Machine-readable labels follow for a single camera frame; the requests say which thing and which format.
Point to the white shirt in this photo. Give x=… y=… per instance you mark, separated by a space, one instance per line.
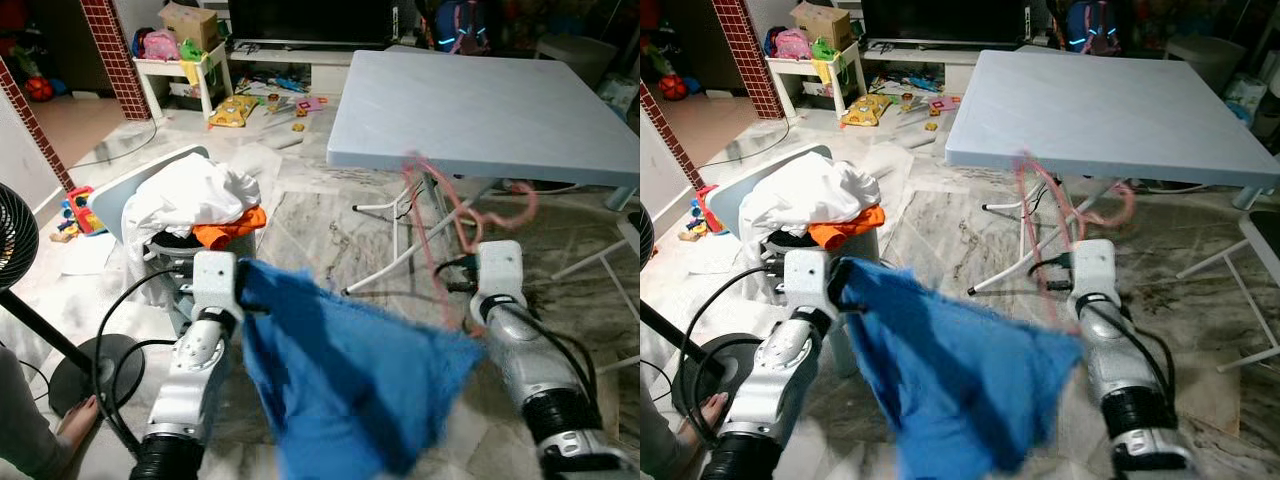
x=810 y=195
x=190 y=195

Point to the blue shirt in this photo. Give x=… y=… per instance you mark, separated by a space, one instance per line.
x=350 y=380
x=950 y=380

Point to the pink plastic hanger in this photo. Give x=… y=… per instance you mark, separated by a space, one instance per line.
x=1048 y=190
x=447 y=190

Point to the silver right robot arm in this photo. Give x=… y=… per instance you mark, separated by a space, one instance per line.
x=525 y=370
x=1120 y=370

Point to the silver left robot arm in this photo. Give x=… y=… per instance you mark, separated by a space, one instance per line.
x=190 y=380
x=780 y=380

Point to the orange cloth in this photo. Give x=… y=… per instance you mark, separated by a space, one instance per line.
x=845 y=232
x=225 y=232

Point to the pale blue child chair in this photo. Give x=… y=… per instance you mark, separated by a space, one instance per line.
x=110 y=200
x=730 y=200

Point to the pink flat toy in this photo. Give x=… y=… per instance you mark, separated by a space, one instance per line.
x=943 y=103
x=310 y=103

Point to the small white side table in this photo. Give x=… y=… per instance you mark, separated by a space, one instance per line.
x=795 y=68
x=160 y=68

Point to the white television stand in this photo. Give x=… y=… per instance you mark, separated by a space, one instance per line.
x=960 y=75
x=330 y=75

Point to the green bag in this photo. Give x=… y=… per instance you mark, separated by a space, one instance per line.
x=822 y=50
x=190 y=50

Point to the person leg with bare foot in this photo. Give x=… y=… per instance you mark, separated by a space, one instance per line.
x=25 y=430
x=665 y=450

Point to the pink bag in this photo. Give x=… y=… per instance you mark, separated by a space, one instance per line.
x=160 y=45
x=792 y=45

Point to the red toy ball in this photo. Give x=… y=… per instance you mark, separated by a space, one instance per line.
x=674 y=87
x=38 y=88

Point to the cardboard box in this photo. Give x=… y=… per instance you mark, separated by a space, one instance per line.
x=190 y=25
x=822 y=25

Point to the black television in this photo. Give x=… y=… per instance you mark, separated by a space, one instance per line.
x=310 y=18
x=945 y=18

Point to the light blue folding table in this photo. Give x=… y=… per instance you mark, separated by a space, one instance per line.
x=1100 y=110
x=480 y=110

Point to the dark blue backpack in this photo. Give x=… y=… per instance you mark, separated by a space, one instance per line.
x=1092 y=25
x=462 y=25

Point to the white round bin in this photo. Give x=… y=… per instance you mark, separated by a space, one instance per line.
x=570 y=55
x=1200 y=55

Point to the grey white folding chair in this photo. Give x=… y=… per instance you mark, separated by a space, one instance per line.
x=1265 y=232

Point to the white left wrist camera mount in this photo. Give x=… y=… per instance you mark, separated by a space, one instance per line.
x=805 y=285
x=212 y=285

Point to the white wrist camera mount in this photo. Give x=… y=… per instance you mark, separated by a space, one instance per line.
x=805 y=285
x=212 y=285
x=500 y=270
x=1092 y=270

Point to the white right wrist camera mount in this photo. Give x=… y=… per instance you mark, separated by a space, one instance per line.
x=1092 y=270
x=500 y=270

